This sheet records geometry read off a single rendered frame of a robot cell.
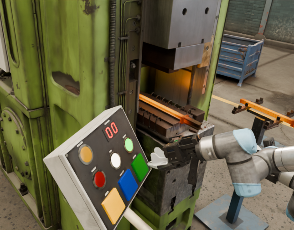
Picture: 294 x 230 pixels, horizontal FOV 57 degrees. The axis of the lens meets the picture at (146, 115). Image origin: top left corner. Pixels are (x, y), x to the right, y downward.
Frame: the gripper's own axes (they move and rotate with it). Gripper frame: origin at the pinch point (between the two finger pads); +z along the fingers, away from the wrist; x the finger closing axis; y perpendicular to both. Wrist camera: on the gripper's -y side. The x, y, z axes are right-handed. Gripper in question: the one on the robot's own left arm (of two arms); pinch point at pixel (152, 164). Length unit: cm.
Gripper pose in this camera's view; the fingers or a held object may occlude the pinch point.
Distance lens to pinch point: 96.1
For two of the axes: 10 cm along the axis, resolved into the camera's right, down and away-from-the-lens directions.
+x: -3.7, 4.1, -8.4
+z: -8.4, 2.5, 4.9
